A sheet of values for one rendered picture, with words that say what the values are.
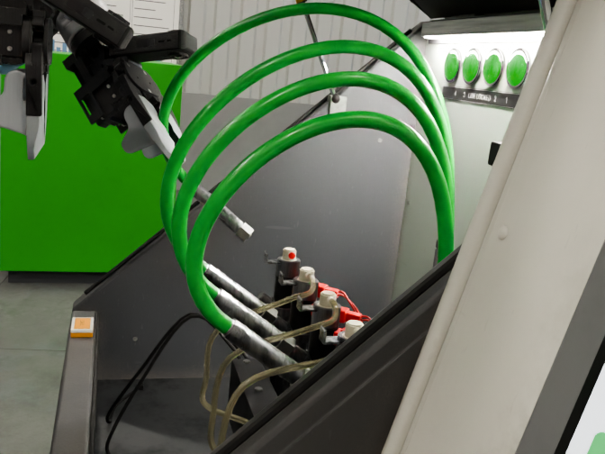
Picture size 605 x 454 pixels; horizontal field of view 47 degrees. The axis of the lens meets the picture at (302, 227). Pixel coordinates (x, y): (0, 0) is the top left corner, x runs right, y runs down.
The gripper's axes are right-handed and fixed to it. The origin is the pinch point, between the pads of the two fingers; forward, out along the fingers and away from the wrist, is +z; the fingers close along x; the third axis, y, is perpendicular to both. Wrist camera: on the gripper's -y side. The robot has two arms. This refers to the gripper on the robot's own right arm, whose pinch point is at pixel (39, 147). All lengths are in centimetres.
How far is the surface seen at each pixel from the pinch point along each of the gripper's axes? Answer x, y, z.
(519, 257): 43, -31, -1
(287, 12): -7.8, -27.3, -17.3
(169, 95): -13.2, -14.3, -5.8
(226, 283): 9.0, -19.5, 11.7
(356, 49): 8.9, -30.9, -13.4
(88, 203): -327, 2, 76
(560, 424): 51, -29, 5
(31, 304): -294, 28, 125
